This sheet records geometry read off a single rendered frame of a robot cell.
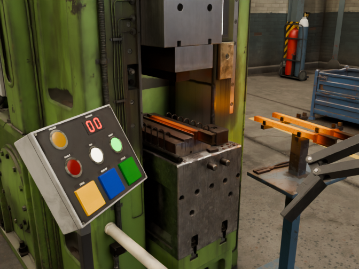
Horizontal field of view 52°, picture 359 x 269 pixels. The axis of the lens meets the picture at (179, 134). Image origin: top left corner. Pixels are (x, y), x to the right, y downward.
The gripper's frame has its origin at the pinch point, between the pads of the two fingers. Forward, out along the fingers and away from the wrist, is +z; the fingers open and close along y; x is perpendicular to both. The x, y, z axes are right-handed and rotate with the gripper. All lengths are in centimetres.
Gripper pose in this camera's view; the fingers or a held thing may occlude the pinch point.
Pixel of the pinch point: (330, 250)
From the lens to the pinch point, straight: 49.8
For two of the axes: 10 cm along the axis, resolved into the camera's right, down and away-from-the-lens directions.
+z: -6.6, 7.4, 0.9
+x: -5.7, -4.2, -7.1
